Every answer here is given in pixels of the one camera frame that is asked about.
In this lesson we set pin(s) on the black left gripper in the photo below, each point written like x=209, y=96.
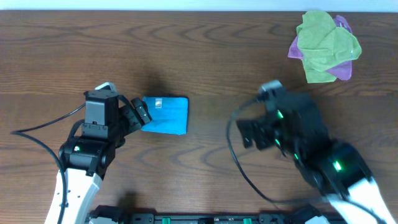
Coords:
x=134, y=113

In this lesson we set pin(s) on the black mounting rail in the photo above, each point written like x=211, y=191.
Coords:
x=307, y=214

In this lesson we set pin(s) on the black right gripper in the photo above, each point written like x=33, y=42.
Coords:
x=260, y=128

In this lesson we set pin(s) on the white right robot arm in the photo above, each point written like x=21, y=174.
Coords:
x=293, y=123

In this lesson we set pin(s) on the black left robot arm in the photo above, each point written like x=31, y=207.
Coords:
x=89, y=150

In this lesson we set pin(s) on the purple microfiber cloth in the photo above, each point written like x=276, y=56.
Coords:
x=342, y=71

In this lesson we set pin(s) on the blue microfiber cloth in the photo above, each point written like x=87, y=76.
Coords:
x=169, y=114

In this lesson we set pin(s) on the green microfiber cloth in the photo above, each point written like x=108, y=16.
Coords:
x=323, y=44

